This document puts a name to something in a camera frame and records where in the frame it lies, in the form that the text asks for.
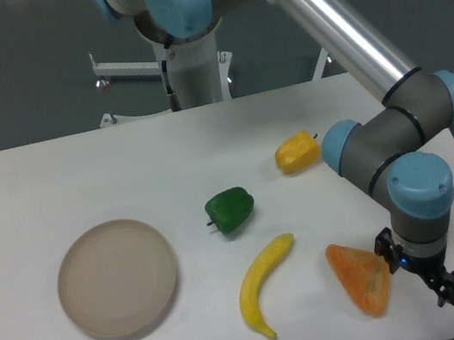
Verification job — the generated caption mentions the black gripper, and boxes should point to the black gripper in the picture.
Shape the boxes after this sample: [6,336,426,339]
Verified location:
[374,227,454,307]

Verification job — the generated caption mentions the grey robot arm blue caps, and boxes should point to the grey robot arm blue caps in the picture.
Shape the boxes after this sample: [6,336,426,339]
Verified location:
[94,0,454,306]

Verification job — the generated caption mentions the yellow bell pepper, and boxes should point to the yellow bell pepper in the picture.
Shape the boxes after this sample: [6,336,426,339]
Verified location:
[274,130,321,174]

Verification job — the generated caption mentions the green bell pepper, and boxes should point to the green bell pepper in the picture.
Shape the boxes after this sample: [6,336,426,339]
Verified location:
[204,187,255,235]

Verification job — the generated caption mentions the orange fruit wedge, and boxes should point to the orange fruit wedge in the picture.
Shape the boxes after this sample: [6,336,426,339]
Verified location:
[325,244,391,317]

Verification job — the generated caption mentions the yellow banana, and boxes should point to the yellow banana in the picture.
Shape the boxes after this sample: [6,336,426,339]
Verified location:
[238,233,294,340]

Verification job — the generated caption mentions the beige round plate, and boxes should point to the beige round plate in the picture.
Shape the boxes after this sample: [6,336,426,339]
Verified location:
[57,219,178,340]

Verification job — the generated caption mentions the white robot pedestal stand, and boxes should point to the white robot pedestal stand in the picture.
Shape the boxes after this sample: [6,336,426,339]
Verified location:
[85,8,347,129]

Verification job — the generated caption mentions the black cable on pedestal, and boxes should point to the black cable on pedestal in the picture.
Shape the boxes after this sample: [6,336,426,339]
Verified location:
[156,41,184,114]

